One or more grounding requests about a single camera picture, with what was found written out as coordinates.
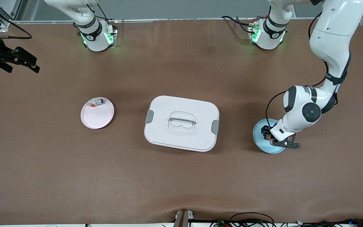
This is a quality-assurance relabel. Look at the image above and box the metal table edge rail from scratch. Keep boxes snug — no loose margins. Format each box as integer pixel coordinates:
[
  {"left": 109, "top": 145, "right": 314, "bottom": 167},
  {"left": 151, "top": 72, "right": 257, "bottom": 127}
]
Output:
[{"left": 11, "top": 17, "right": 363, "bottom": 24}]

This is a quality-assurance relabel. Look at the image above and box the pink round plate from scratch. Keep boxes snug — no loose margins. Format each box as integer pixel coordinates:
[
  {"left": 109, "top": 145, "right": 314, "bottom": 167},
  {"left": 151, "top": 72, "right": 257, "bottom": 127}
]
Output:
[{"left": 80, "top": 97, "right": 115, "bottom": 130}]

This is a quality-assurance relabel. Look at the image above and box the white lidded storage box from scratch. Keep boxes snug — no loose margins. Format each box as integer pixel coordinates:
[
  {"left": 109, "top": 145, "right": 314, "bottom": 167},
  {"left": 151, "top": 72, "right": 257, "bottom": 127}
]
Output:
[{"left": 144, "top": 96, "right": 220, "bottom": 152}]

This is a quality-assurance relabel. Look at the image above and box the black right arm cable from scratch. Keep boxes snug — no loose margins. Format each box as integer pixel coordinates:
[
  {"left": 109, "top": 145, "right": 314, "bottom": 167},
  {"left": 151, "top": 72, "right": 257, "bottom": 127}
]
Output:
[{"left": 0, "top": 14, "right": 33, "bottom": 40}]

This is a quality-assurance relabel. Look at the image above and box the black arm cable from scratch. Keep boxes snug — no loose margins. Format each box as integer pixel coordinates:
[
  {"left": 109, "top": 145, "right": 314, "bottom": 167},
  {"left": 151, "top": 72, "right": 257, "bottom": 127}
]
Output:
[
  {"left": 265, "top": 9, "right": 339, "bottom": 126},
  {"left": 0, "top": 14, "right": 33, "bottom": 40}
]

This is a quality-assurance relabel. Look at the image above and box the black cable bundle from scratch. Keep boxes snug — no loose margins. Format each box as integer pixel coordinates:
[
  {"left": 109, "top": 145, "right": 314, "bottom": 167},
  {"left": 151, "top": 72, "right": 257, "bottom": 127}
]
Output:
[
  {"left": 211, "top": 212, "right": 276, "bottom": 227},
  {"left": 295, "top": 218, "right": 363, "bottom": 227}
]

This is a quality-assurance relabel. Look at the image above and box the black base cable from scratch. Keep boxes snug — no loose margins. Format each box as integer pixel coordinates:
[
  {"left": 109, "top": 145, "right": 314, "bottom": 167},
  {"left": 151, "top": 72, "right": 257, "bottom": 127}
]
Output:
[
  {"left": 87, "top": 3, "right": 118, "bottom": 23},
  {"left": 221, "top": 15, "right": 258, "bottom": 35}
]

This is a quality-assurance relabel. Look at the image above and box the light blue round plate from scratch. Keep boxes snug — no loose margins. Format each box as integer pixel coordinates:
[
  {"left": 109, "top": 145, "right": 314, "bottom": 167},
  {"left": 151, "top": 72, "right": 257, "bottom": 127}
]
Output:
[{"left": 253, "top": 119, "right": 288, "bottom": 154}]

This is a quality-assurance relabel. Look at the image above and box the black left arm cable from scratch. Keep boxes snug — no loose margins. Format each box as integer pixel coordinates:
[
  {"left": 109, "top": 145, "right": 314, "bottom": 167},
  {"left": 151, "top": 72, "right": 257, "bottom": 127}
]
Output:
[{"left": 265, "top": 9, "right": 339, "bottom": 126}]

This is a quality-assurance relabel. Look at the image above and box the metal bracket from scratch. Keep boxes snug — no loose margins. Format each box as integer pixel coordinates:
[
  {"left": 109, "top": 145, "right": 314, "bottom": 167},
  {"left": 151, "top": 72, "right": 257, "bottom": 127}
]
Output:
[{"left": 174, "top": 209, "right": 195, "bottom": 227}]

